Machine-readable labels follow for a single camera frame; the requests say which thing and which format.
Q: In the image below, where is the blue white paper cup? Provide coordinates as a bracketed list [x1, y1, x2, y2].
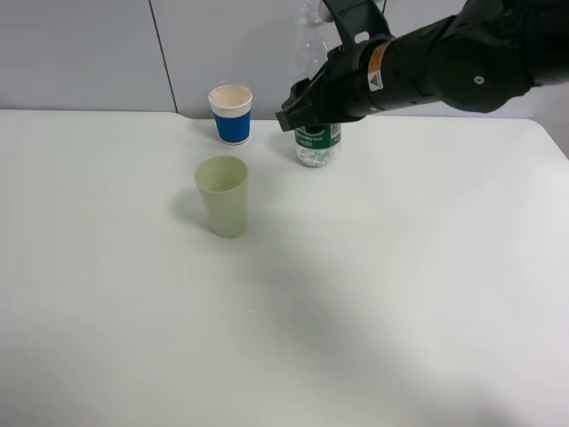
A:
[208, 83, 252, 145]

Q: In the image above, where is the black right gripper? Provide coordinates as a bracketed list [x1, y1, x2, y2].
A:
[276, 37, 396, 132]

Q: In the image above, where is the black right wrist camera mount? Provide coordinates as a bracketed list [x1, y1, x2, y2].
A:
[318, 0, 392, 52]

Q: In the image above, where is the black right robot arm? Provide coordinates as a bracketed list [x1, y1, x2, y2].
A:
[276, 1, 568, 131]

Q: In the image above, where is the clear water bottle green label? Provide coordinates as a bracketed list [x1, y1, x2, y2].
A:
[289, 4, 341, 167]

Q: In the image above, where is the light green plastic cup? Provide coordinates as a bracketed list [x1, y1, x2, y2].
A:
[195, 156, 248, 238]

